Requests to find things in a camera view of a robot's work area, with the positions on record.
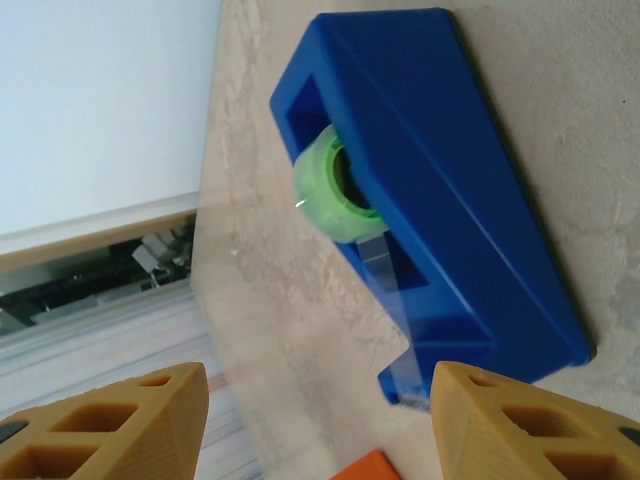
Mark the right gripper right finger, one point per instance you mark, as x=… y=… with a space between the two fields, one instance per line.
x=525 y=440

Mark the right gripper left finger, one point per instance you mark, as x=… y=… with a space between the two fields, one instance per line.
x=100 y=440

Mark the orange wrapping paper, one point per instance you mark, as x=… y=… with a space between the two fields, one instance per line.
x=367 y=467

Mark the green clear tape roll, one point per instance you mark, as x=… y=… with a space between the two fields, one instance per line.
x=320 y=200

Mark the blue tape dispenser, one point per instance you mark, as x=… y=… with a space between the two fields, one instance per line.
x=450 y=175

